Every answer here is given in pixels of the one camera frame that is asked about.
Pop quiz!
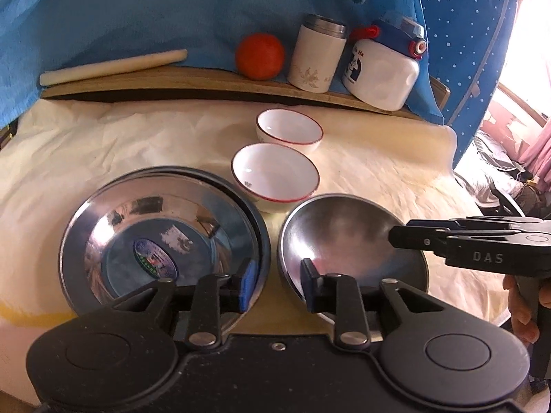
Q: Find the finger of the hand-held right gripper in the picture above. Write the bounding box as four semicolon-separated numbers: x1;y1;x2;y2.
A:
388;224;454;253
406;217;551;230

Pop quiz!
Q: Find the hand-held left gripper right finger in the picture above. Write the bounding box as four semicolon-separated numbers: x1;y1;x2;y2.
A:
300;258;444;350

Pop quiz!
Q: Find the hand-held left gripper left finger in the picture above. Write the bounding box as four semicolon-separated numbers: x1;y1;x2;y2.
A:
107;258;259;349

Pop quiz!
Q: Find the stainless steel bowl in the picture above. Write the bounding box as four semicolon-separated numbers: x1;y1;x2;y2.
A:
277;193;430;341

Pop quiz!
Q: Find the white bowl with red rim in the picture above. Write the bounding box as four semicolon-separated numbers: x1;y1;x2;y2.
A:
231;142;320;214
255;108;324;155

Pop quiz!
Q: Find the person's right hand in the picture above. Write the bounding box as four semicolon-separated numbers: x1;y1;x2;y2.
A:
502;276;541;345

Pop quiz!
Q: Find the grey bedding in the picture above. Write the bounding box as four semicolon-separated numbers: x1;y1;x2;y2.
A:
454;138;531;216

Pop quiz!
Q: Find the pink cloth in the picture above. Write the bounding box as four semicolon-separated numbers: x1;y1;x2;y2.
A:
514;107;551;187

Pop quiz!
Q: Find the white jug blue lid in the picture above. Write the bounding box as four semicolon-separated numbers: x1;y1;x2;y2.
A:
342;10;428;112

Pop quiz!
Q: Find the blue white-dotted cloth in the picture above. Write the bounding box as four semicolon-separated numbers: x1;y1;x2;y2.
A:
412;0;524;182

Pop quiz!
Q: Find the white thermos cup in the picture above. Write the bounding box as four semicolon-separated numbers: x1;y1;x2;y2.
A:
287;13;348;94

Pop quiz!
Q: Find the wooden board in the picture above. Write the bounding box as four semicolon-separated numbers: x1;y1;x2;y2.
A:
40;66;451;126

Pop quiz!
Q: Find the orange fruit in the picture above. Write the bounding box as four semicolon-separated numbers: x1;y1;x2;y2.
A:
235;32;286;81

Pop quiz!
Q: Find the wooden rolling pin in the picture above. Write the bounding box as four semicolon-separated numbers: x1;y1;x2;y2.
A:
39;49;189;87

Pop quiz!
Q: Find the blue cloth garment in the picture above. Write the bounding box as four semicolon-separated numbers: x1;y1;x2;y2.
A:
0;0;445;128

